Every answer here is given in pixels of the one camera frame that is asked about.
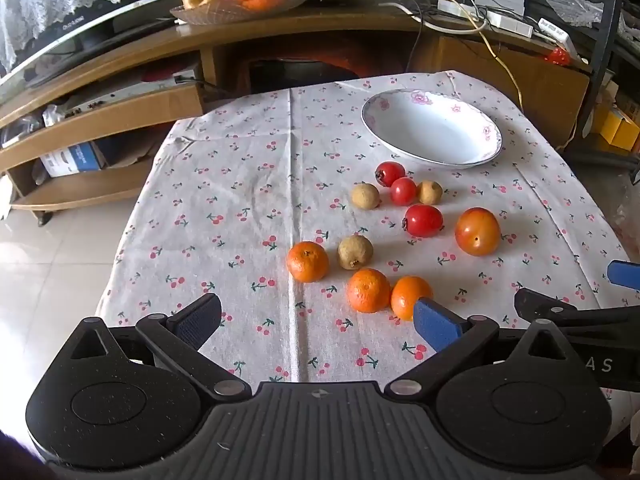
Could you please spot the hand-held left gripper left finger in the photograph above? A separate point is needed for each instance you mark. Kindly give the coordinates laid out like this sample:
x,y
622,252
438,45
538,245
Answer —
x,y
200,321

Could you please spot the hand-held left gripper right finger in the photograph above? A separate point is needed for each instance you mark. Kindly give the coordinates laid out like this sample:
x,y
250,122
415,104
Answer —
x,y
435,323

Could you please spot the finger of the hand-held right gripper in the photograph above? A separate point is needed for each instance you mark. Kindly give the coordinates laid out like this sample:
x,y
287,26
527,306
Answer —
x,y
545,302
624,275

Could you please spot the small mandarin orange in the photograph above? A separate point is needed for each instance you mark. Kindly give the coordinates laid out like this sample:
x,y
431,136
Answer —
x,y
369,290
405,295
307,261

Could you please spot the large red-orange tomato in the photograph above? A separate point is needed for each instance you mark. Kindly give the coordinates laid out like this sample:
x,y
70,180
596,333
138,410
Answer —
x,y
477,231

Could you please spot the medium red tomato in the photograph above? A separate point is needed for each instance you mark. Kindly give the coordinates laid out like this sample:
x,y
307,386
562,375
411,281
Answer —
x,y
424,220

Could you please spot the large brown longan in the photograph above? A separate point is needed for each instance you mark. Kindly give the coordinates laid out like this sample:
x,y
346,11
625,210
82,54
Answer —
x,y
355,252

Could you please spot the small red tomato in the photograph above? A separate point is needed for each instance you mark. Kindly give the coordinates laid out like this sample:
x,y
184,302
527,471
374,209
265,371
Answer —
x,y
404,192
391,174

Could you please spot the white plate with pink flowers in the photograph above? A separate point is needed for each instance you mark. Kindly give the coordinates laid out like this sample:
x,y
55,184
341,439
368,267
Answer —
x,y
430,130

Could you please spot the cherry-print tablecloth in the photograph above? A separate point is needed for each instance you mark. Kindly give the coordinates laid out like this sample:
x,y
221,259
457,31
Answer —
x,y
225,210

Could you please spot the yellow box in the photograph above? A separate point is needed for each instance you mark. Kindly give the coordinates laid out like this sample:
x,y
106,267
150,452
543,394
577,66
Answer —
x,y
619,127

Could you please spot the blue and white box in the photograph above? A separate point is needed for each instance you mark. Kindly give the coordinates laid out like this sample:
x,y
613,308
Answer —
x,y
72,159

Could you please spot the small red item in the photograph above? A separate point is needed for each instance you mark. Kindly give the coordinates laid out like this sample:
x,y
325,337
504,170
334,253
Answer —
x,y
557,56

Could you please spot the silver set-top box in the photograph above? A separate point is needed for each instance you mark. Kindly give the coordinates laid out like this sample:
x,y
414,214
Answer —
x,y
125,92

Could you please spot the white labelled device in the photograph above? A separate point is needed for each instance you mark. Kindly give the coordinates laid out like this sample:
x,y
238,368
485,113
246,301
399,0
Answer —
x,y
554,31

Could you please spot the black metal rack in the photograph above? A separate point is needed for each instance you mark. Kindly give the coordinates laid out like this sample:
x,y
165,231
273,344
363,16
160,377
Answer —
x,y
611,20

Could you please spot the bubble wrap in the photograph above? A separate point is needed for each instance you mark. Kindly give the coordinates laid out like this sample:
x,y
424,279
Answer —
x,y
570,7

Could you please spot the white power strip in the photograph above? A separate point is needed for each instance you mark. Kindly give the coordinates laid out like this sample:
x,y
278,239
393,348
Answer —
x,y
510,22
460,9

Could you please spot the glass fruit dish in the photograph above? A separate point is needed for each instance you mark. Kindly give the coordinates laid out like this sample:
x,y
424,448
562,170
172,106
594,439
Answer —
x,y
210,14

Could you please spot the wooden television stand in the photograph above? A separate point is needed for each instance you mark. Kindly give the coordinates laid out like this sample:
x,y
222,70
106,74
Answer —
x,y
300,26

